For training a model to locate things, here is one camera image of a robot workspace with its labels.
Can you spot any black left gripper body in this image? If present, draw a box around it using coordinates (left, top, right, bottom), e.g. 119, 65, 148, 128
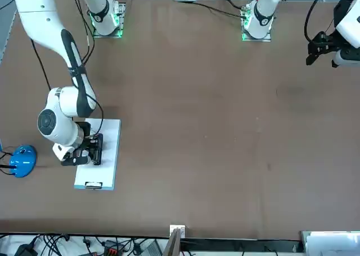
312, 32, 339, 54

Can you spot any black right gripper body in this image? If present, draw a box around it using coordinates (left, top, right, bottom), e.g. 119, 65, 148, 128
74, 122, 97, 151

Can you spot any white paper sheet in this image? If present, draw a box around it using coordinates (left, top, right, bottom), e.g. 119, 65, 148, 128
74, 118, 122, 188

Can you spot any light blue clipboard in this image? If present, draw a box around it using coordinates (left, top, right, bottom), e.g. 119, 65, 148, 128
73, 118, 122, 191

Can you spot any glossy blue dome device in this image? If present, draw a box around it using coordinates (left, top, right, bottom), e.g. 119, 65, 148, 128
9, 145, 38, 179

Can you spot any black and orange plug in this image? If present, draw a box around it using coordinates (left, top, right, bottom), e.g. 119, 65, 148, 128
102, 240, 125, 256

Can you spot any black power adapter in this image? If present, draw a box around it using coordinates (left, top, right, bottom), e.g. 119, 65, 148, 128
13, 242, 38, 256

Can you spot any small white block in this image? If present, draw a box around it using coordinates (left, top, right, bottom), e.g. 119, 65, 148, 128
169, 224, 186, 238

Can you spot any brown wooden board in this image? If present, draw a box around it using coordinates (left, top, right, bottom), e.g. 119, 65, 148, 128
164, 228, 182, 256

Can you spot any grey tray with papers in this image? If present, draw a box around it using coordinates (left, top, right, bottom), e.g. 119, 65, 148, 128
299, 230, 360, 256

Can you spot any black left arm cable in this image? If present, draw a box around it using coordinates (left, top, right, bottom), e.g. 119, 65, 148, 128
304, 0, 330, 43

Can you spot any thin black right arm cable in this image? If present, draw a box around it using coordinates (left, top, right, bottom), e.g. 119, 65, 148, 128
29, 38, 52, 91

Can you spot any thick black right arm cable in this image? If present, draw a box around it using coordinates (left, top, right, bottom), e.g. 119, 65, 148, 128
71, 0, 96, 66

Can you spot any black cable across table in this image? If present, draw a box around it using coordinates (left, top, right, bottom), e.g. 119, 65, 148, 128
174, 0, 248, 19

